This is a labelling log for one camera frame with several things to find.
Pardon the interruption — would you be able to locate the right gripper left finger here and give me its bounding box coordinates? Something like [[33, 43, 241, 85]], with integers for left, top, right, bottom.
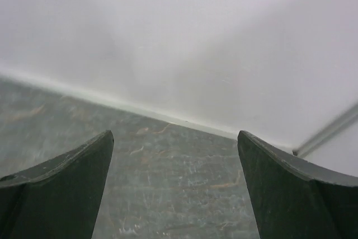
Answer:
[[1, 130, 114, 238]]

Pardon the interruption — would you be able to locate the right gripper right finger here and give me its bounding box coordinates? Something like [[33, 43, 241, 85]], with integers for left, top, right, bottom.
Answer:
[[238, 130, 357, 239]]

